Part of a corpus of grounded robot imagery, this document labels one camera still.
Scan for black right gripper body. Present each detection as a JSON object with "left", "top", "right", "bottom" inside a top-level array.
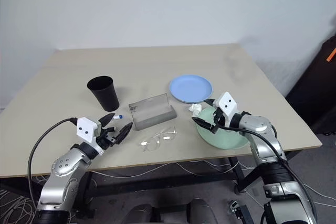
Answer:
[{"left": 212, "top": 106, "right": 228, "bottom": 131}]

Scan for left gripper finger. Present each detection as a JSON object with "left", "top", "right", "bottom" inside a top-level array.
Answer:
[
  {"left": 115, "top": 122, "right": 133, "bottom": 145},
  {"left": 100, "top": 113, "right": 116, "bottom": 128}
]

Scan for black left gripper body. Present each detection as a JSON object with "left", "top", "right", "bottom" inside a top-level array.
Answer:
[{"left": 96, "top": 121, "right": 118, "bottom": 152}]

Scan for crumpled white tissue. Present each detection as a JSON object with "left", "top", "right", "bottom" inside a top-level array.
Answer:
[{"left": 188, "top": 103, "right": 203, "bottom": 116}]

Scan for green plate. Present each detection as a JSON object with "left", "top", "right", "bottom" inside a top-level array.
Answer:
[{"left": 196, "top": 105, "right": 249, "bottom": 151}]

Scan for black plastic cup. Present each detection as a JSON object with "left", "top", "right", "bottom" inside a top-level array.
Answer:
[{"left": 87, "top": 76, "right": 121, "bottom": 112}]

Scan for blue plate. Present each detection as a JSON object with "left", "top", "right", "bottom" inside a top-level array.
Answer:
[{"left": 169, "top": 74, "right": 214, "bottom": 104}]

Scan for grey translucent glasses case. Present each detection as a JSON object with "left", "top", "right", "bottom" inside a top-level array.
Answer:
[{"left": 128, "top": 93, "right": 176, "bottom": 131}]

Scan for dark grey rounded shape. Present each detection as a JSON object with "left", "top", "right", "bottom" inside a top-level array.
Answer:
[
  {"left": 186, "top": 197, "right": 222, "bottom": 224},
  {"left": 123, "top": 204, "right": 160, "bottom": 224}
]

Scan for black metal clamp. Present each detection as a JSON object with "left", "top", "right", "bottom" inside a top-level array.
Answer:
[{"left": 228, "top": 200, "right": 253, "bottom": 224}]

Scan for orange tag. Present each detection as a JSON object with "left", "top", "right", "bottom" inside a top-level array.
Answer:
[{"left": 326, "top": 47, "right": 336, "bottom": 63}]

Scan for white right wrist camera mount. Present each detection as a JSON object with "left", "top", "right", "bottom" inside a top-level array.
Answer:
[{"left": 214, "top": 91, "right": 239, "bottom": 128}]

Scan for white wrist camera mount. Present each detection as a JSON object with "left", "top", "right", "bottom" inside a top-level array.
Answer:
[
  {"left": 76, "top": 116, "right": 104, "bottom": 155},
  {"left": 214, "top": 91, "right": 239, "bottom": 128}
]

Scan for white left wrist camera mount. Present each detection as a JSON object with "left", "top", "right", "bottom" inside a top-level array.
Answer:
[{"left": 76, "top": 116, "right": 104, "bottom": 155}]

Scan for clear frame glasses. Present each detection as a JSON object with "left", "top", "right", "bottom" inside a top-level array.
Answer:
[{"left": 136, "top": 126, "right": 178, "bottom": 153}]

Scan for thin white wire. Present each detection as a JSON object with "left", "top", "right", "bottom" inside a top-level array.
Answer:
[{"left": 89, "top": 160, "right": 266, "bottom": 183}]

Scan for black metal table frame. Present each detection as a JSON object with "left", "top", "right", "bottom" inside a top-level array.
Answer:
[{"left": 0, "top": 155, "right": 260, "bottom": 209}]

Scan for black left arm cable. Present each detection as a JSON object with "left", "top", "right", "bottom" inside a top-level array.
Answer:
[{"left": 27, "top": 118, "right": 78, "bottom": 209}]

